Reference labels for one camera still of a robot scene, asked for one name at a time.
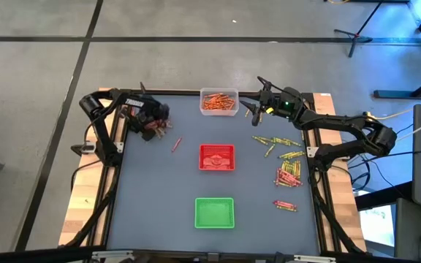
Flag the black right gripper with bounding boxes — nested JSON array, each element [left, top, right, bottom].
[[240, 76, 305, 127]]

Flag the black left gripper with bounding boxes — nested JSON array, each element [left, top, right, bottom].
[[128, 103, 171, 142]]

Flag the scattered yellow crayons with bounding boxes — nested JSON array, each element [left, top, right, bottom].
[[86, 86, 368, 256]]

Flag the clear plastic bin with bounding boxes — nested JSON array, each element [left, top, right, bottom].
[[199, 87, 240, 117]]

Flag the red plastic basket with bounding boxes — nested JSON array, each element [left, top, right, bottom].
[[198, 144, 236, 172]]

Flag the green plastic basket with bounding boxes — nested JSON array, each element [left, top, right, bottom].
[[194, 197, 235, 229]]

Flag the black tripod stand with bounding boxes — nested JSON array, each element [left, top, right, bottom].
[[333, 0, 385, 58]]

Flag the black stand base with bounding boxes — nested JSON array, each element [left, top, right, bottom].
[[373, 71, 421, 100]]

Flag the black desk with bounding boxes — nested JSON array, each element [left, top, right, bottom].
[[354, 180, 414, 211]]

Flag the white monitor screen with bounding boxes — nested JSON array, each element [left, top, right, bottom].
[[358, 204, 396, 248]]

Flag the black crossbeam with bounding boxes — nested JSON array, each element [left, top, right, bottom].
[[0, 245, 398, 263]]

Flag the grey box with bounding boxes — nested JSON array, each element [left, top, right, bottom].
[[392, 198, 421, 261]]

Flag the yellow extension cable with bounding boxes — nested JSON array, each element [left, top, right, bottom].
[[373, 95, 421, 121]]

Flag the silver bracket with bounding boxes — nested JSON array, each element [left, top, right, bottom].
[[293, 254, 338, 263], [91, 249, 135, 262]]

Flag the white cable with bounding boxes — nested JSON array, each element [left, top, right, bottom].
[[396, 112, 421, 143]]

